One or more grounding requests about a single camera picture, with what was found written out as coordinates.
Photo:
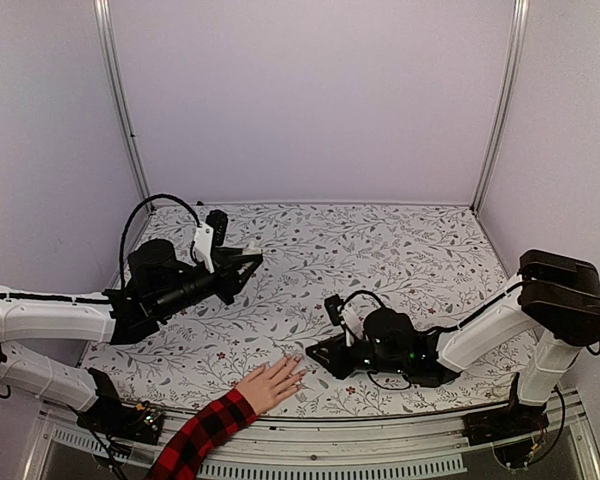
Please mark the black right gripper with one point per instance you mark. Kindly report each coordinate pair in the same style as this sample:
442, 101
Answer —
336, 366

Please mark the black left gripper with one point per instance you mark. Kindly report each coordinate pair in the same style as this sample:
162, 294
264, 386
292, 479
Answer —
226, 268

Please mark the clear nail polish bottle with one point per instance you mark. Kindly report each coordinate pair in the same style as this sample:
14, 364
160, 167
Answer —
252, 249

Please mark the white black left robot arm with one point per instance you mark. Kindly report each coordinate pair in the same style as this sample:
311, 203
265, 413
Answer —
160, 287

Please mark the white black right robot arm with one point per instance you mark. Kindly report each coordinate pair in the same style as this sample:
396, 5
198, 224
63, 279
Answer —
557, 293

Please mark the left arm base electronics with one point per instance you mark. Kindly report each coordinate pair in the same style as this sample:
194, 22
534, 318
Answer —
142, 422

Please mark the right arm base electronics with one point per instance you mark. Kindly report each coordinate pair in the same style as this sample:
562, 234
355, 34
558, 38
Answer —
521, 427

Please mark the red black plaid sleeve forearm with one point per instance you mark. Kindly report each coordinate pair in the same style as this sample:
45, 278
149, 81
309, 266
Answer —
210, 428

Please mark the person's left hand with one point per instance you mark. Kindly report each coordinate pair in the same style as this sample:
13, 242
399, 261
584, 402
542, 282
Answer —
269, 385

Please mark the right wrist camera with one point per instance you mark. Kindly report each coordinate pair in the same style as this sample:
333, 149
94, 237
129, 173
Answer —
343, 314

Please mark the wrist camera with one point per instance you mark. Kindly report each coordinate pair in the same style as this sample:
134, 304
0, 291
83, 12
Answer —
208, 235
343, 314

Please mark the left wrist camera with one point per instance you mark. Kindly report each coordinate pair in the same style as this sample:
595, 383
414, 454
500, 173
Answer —
208, 235

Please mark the aluminium front frame rail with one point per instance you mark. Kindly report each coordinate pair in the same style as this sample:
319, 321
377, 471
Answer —
428, 446

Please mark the aluminium corner post left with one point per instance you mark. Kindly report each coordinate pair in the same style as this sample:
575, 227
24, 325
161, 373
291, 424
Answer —
104, 23

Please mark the aluminium corner post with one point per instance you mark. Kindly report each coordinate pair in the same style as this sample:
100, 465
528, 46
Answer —
512, 65
104, 23

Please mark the aluminium corner post right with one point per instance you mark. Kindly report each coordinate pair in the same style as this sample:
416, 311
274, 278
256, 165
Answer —
512, 65

